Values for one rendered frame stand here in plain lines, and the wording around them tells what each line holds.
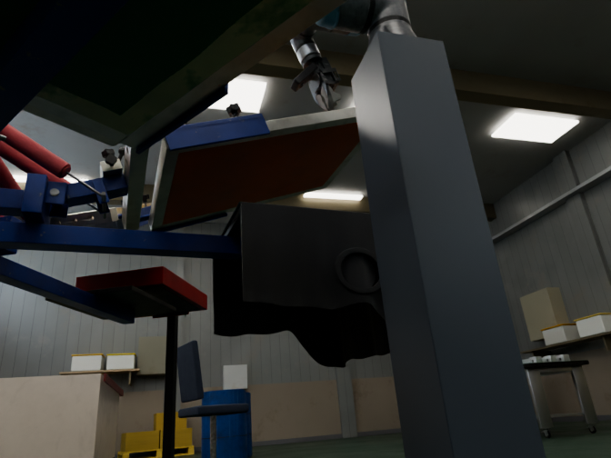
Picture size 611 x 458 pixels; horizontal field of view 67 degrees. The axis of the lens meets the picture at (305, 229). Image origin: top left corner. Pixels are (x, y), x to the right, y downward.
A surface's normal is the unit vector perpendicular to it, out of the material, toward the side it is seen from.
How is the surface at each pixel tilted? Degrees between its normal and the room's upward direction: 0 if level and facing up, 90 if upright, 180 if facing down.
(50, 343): 90
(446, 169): 90
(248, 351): 90
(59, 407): 90
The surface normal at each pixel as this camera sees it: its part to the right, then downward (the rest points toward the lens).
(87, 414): 0.26, -0.39
